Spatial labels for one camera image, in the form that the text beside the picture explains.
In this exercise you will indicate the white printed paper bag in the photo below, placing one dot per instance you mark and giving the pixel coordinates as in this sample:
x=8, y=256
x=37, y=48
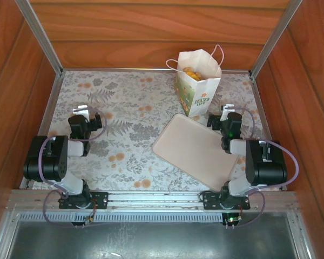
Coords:
x=202, y=91

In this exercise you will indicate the pink plastic tray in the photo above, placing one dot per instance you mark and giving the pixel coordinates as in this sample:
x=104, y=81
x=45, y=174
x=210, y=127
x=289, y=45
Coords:
x=189, y=145

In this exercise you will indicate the bright yellow fake bread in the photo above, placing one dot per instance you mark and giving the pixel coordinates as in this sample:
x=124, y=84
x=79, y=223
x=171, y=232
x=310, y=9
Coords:
x=198, y=76

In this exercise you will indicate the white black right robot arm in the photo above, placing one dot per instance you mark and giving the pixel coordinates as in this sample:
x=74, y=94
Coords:
x=267, y=170

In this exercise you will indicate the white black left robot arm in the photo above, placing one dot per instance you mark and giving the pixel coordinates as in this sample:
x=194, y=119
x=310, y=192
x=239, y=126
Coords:
x=43, y=162

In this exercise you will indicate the floral patterned table mat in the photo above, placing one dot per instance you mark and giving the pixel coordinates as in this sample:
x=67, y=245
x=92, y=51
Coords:
x=118, y=113

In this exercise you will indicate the grey metal sheet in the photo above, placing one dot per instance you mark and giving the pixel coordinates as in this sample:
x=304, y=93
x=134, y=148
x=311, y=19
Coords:
x=151, y=240

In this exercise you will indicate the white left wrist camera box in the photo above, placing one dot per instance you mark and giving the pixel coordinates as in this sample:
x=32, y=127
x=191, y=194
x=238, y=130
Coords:
x=80, y=109

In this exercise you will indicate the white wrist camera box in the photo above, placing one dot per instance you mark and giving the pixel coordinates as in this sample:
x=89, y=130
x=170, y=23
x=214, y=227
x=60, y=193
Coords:
x=227, y=109
x=80, y=109

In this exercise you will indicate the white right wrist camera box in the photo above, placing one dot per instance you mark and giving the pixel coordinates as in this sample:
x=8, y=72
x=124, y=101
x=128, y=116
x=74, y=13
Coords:
x=227, y=109

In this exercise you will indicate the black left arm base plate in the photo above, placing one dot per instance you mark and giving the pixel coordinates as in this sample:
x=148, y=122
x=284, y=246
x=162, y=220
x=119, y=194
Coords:
x=101, y=199

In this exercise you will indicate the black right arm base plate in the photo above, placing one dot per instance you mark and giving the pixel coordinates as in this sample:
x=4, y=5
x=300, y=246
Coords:
x=210, y=201

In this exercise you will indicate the aluminium extrusion rail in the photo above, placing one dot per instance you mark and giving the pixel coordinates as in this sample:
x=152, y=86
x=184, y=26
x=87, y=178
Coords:
x=151, y=198

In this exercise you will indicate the aluminium frame post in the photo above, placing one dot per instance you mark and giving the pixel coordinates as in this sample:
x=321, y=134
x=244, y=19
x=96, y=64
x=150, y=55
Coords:
x=40, y=35
x=276, y=35

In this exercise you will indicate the aluminium frame bar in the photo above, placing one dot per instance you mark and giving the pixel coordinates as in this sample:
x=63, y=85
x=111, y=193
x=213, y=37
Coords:
x=299, y=234
x=5, y=234

